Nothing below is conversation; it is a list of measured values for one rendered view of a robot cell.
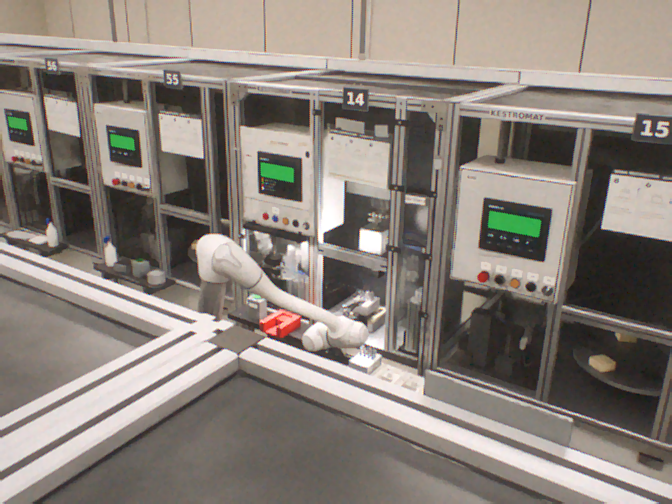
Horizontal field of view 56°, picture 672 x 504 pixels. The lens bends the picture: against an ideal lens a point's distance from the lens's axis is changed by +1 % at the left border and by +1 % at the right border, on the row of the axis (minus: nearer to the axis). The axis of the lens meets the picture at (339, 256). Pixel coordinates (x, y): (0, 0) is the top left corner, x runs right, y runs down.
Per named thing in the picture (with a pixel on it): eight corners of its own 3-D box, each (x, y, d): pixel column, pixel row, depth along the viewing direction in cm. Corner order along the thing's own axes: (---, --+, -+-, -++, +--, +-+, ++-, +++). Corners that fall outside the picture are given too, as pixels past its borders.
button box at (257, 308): (247, 319, 311) (246, 297, 306) (257, 313, 317) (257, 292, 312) (259, 323, 307) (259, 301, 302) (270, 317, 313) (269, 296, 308)
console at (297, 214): (239, 221, 308) (235, 127, 291) (276, 208, 330) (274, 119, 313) (309, 239, 286) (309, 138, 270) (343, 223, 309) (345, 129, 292)
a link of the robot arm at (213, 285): (186, 425, 254) (166, 398, 271) (222, 418, 264) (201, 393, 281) (212, 242, 236) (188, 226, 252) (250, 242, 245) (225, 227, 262)
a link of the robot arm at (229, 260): (269, 268, 239) (252, 257, 249) (238, 241, 228) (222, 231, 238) (247, 295, 237) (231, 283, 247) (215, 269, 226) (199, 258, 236)
